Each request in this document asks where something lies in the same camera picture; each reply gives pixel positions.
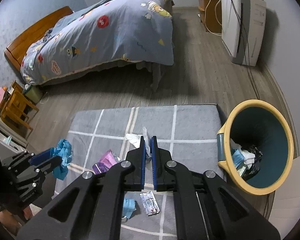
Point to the orange wooden bed frame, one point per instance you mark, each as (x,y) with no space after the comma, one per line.
(17,49)

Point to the pink foil wrapper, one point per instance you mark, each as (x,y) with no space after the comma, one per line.
(109,159)

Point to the blue cartoon duvet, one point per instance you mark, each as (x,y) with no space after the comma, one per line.
(108,34)

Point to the light blue face mask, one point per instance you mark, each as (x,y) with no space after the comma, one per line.
(129,209)

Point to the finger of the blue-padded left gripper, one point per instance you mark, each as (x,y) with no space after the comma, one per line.
(42,157)
(46,167)

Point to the yellow wooden chair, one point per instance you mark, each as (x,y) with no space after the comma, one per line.
(18,111)

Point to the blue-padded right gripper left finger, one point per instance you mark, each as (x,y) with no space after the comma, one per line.
(91,206)

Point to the brown wooden nightstand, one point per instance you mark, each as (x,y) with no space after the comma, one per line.
(211,15)

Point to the grey plaid blanket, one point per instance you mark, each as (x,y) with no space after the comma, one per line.
(188,132)

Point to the silver foil medicine sachet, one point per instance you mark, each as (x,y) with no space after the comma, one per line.
(149,203)

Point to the yellow teal trash bin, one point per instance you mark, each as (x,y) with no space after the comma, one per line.
(257,123)

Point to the purple plastic bottle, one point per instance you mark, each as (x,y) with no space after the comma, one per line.
(99,168)

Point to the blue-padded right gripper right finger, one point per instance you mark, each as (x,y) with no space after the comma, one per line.
(205,206)

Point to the small green bin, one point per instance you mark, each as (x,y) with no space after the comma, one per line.
(33,93)

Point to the white air purifier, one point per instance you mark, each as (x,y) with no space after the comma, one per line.
(243,24)

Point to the white tissue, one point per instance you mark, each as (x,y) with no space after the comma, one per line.
(135,140)

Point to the blue glove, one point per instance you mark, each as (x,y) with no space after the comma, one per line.
(63,150)

